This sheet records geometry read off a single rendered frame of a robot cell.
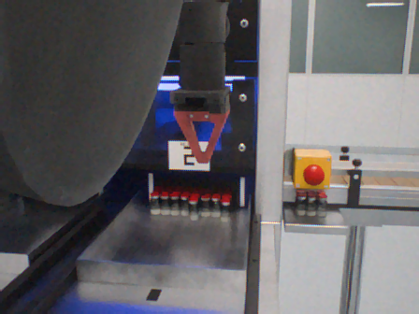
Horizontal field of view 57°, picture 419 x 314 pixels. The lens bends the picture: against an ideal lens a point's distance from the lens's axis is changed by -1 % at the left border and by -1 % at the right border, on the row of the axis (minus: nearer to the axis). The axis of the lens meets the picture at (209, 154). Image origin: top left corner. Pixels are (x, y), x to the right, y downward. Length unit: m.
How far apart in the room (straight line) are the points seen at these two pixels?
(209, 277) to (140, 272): 0.10
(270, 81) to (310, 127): 4.72
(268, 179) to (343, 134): 4.78
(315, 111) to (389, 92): 0.97
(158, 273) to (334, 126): 5.01
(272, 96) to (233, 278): 0.36
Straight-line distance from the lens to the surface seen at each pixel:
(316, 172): 0.77
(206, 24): 0.48
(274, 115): 0.78
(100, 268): 0.64
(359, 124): 5.58
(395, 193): 0.97
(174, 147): 0.81
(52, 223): 0.88
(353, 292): 1.10
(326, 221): 0.88
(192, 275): 0.60
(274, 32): 0.77
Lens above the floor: 1.21
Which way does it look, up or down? 13 degrees down
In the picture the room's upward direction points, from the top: straight up
